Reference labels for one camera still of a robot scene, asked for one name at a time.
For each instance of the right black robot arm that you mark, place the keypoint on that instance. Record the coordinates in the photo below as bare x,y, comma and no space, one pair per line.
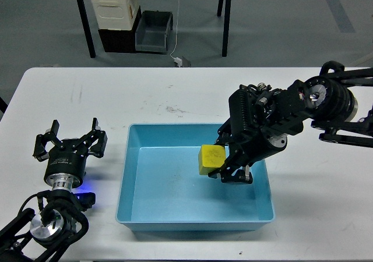
329,102

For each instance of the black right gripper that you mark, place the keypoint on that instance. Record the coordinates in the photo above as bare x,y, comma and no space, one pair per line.
260,120

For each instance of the blue plastic tray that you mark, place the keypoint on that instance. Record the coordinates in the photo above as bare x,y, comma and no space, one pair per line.
162,189

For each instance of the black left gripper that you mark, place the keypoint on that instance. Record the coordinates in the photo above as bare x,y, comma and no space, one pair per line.
72,159

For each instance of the grey plastic bin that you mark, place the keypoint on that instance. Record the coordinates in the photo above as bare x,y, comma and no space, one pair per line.
153,31

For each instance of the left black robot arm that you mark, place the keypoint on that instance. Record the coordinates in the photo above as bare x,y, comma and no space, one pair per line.
60,220

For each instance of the left black table leg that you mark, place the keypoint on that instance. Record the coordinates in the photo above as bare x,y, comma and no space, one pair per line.
86,28

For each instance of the black box under crate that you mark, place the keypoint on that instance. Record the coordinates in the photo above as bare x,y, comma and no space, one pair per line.
120,41

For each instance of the right black table leg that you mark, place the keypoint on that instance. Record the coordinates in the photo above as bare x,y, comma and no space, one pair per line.
226,27

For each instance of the white power adapter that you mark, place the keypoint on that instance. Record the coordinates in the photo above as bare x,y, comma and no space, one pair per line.
178,62

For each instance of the cream plastic crate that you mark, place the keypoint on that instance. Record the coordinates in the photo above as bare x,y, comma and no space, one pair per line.
115,14

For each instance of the yellow block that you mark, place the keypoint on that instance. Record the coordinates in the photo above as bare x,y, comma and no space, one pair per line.
210,157

